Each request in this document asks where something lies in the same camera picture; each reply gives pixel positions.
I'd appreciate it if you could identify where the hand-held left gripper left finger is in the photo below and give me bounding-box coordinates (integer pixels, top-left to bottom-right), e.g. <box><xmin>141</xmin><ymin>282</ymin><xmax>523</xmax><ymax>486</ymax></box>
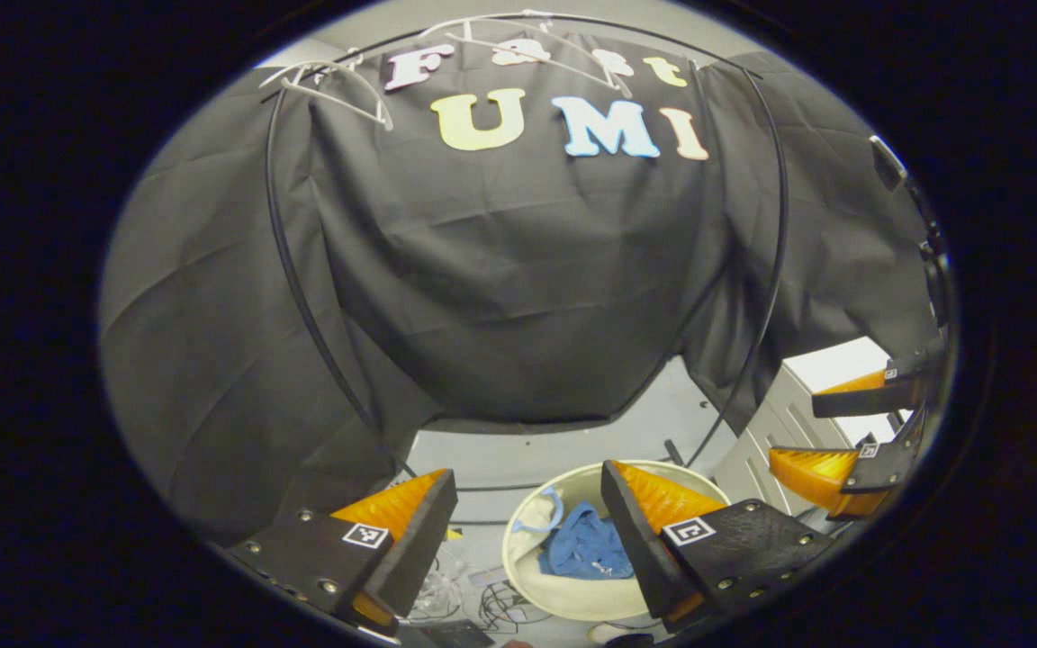
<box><xmin>226</xmin><ymin>466</ymin><xmax>459</xmax><ymax>634</ymax></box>

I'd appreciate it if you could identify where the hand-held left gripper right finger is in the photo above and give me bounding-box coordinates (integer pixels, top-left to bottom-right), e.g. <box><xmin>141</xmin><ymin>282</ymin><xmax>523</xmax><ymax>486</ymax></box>
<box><xmin>600</xmin><ymin>459</ymin><xmax>837</xmax><ymax>634</ymax></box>

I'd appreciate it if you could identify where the blue corduroy jacket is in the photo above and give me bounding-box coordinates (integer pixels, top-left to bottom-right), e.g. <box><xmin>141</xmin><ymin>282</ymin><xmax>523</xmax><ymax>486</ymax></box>
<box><xmin>537</xmin><ymin>500</ymin><xmax>636</xmax><ymax>581</ymax></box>

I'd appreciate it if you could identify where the cream round laundry hamper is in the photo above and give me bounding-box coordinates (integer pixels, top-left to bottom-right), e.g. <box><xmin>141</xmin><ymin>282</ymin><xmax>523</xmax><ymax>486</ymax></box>
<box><xmin>500</xmin><ymin>459</ymin><xmax>734</xmax><ymax>624</ymax></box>

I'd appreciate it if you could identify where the black metal clothes rack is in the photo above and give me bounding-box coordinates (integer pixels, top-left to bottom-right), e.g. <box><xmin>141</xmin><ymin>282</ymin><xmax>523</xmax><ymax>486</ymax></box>
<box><xmin>262</xmin><ymin>11</ymin><xmax>791</xmax><ymax>527</ymax></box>

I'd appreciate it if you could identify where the white plastic hanger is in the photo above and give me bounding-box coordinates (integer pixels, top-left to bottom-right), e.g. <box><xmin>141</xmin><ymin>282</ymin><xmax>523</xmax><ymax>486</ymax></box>
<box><xmin>259</xmin><ymin>58</ymin><xmax>393</xmax><ymax>133</ymax></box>
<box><xmin>419</xmin><ymin>9</ymin><xmax>635</xmax><ymax>98</ymax></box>

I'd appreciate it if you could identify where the clear plastic bag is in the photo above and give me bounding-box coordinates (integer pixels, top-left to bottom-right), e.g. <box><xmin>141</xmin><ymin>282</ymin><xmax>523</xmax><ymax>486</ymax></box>
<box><xmin>409</xmin><ymin>562</ymin><xmax>470</xmax><ymax>624</ymax></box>

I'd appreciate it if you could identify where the white cabinet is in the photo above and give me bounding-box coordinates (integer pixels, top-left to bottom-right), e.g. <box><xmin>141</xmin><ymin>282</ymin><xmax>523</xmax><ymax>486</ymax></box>
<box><xmin>712</xmin><ymin>337</ymin><xmax>902</xmax><ymax>523</ymax></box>

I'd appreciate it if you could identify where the dark flat device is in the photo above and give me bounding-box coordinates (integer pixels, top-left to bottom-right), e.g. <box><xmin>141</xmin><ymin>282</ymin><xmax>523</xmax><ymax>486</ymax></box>
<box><xmin>415</xmin><ymin>619</ymin><xmax>497</xmax><ymax>648</ymax></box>

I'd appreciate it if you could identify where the black backdrop cloth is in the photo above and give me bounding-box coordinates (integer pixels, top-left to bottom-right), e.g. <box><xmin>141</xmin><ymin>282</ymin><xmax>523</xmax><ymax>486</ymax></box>
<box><xmin>97</xmin><ymin>27</ymin><xmax>942</xmax><ymax>541</ymax></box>

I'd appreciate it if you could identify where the black cable bundle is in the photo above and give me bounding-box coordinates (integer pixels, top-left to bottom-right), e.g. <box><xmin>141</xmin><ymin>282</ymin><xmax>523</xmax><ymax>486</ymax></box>
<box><xmin>473</xmin><ymin>576</ymin><xmax>564</xmax><ymax>635</ymax></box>

